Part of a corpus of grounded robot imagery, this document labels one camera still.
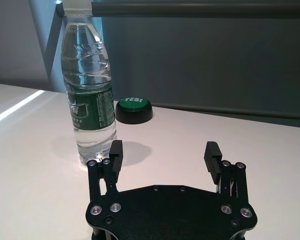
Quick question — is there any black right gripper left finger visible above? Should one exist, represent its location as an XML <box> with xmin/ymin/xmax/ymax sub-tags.
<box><xmin>86</xmin><ymin>140</ymin><xmax>123</xmax><ymax>203</ymax></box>

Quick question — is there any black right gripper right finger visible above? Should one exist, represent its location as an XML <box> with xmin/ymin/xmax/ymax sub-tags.
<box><xmin>204</xmin><ymin>141</ymin><xmax>251</xmax><ymax>205</ymax></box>

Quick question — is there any clear water bottle green label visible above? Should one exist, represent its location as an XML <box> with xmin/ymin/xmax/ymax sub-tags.
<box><xmin>60</xmin><ymin>0</ymin><xmax>118</xmax><ymax>167</ymax></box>

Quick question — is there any small dark object behind bottle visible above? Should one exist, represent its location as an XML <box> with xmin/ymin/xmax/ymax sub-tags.
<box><xmin>114</xmin><ymin>96</ymin><xmax>154</xmax><ymax>125</ymax></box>

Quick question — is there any grey horizontal handrail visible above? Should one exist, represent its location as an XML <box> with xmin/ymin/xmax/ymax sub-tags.
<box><xmin>92</xmin><ymin>0</ymin><xmax>300</xmax><ymax>18</ymax></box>

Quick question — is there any grey window frame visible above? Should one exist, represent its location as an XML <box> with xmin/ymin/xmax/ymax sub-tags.
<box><xmin>28</xmin><ymin>0</ymin><xmax>66</xmax><ymax>92</ymax></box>

